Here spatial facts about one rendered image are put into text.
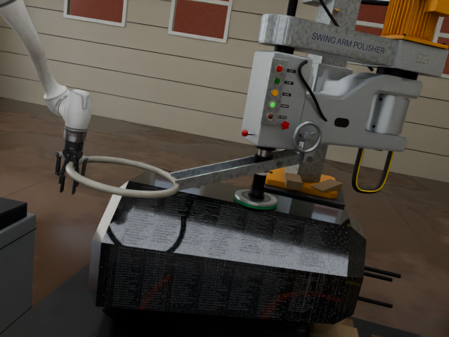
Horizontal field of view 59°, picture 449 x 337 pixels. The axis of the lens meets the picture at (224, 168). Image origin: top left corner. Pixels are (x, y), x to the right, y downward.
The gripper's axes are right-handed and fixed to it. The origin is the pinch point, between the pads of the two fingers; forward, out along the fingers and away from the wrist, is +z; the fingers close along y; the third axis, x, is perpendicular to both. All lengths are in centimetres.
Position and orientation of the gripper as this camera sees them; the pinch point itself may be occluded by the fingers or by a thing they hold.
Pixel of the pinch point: (68, 185)
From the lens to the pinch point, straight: 185.7
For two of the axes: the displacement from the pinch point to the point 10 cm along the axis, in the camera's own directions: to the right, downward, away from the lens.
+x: -0.8, -2.6, 9.6
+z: -2.2, 9.5, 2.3
